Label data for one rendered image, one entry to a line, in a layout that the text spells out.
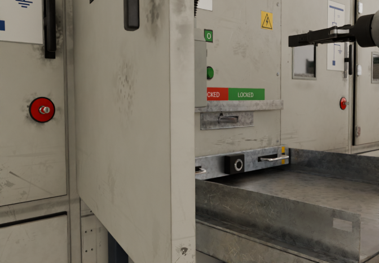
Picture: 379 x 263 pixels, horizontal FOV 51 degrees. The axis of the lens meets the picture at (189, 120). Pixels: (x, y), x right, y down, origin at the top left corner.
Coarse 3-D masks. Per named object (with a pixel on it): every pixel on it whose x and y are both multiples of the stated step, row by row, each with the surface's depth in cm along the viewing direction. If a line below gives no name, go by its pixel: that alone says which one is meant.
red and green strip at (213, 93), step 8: (208, 88) 103; (216, 88) 105; (224, 88) 107; (232, 88) 109; (240, 88) 111; (248, 88) 113; (208, 96) 103; (216, 96) 105; (224, 96) 107; (232, 96) 109; (240, 96) 111; (248, 96) 113; (256, 96) 116; (264, 96) 118
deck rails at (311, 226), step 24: (288, 168) 126; (312, 168) 120; (336, 168) 114; (360, 168) 109; (216, 192) 73; (240, 192) 69; (216, 216) 74; (240, 216) 69; (264, 216) 65; (288, 216) 62; (312, 216) 58; (336, 216) 56; (360, 216) 53; (288, 240) 62; (312, 240) 59; (336, 240) 56
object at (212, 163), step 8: (232, 152) 108; (240, 152) 110; (248, 152) 112; (256, 152) 115; (264, 152) 117; (272, 152) 120; (288, 152) 126; (200, 160) 100; (208, 160) 102; (216, 160) 104; (248, 160) 113; (256, 160) 115; (288, 160) 126; (208, 168) 102; (216, 168) 104; (248, 168) 113; (256, 168) 115; (200, 176) 100; (208, 176) 102; (216, 176) 104
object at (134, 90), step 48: (96, 0) 73; (144, 0) 49; (192, 0) 43; (96, 48) 74; (144, 48) 49; (192, 48) 43; (96, 96) 75; (144, 96) 50; (192, 96) 44; (96, 144) 76; (144, 144) 50; (192, 144) 44; (96, 192) 77; (144, 192) 51; (192, 192) 44; (144, 240) 52; (192, 240) 44
